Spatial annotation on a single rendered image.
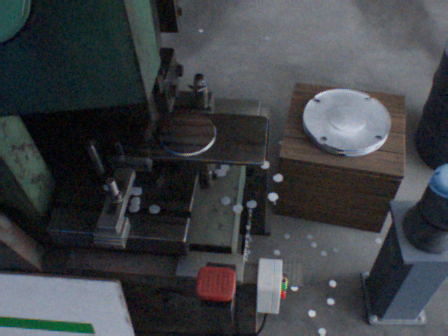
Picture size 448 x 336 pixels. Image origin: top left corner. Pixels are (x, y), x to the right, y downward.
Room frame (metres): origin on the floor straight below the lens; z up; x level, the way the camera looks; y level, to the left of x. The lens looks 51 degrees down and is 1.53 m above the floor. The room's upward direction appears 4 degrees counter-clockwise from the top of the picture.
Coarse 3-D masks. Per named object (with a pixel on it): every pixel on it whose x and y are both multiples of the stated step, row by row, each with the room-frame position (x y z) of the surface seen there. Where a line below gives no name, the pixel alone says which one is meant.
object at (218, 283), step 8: (200, 272) 0.38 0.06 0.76; (208, 272) 0.38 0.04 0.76; (216, 272) 0.38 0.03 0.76; (224, 272) 0.38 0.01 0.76; (232, 272) 0.38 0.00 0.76; (200, 280) 0.37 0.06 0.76; (208, 280) 0.37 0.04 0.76; (216, 280) 0.37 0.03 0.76; (224, 280) 0.36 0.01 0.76; (232, 280) 0.36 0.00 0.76; (200, 288) 0.35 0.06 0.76; (208, 288) 0.35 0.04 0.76; (216, 288) 0.35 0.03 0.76; (224, 288) 0.35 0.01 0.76; (232, 288) 0.35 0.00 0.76; (200, 296) 0.34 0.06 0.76; (208, 296) 0.34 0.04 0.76; (216, 296) 0.34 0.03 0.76; (224, 296) 0.33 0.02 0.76; (232, 296) 0.34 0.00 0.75
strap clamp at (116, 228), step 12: (120, 168) 0.64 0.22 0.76; (108, 180) 0.57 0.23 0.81; (120, 180) 0.61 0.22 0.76; (132, 180) 0.62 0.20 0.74; (108, 192) 0.58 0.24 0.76; (120, 192) 0.57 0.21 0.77; (108, 204) 0.55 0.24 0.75; (120, 204) 0.55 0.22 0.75; (108, 216) 0.52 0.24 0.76; (120, 216) 0.52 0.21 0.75; (96, 228) 0.51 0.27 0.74; (108, 228) 0.50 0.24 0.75; (120, 228) 0.50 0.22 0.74; (96, 240) 0.49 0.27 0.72; (108, 240) 0.48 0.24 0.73; (120, 240) 0.48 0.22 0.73
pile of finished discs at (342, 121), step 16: (320, 96) 1.22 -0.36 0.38; (336, 96) 1.21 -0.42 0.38; (352, 96) 1.21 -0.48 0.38; (368, 96) 1.20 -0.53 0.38; (304, 112) 1.14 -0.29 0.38; (320, 112) 1.14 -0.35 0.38; (336, 112) 1.13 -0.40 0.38; (352, 112) 1.12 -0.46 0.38; (368, 112) 1.12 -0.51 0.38; (384, 112) 1.12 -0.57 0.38; (304, 128) 1.08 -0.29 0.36; (320, 128) 1.06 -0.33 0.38; (336, 128) 1.06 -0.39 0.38; (352, 128) 1.05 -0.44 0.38; (368, 128) 1.05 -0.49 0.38; (384, 128) 1.04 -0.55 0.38; (320, 144) 1.00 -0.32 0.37; (336, 144) 0.99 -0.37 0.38; (352, 144) 0.98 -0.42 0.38; (368, 144) 0.98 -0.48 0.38
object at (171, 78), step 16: (160, 32) 0.78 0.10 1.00; (160, 48) 0.76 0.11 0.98; (176, 64) 0.74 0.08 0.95; (176, 80) 0.73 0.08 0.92; (160, 96) 0.66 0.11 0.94; (176, 96) 0.67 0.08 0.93; (96, 112) 0.66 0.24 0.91; (112, 112) 0.65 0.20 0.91; (128, 112) 0.65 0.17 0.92; (144, 112) 0.64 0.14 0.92
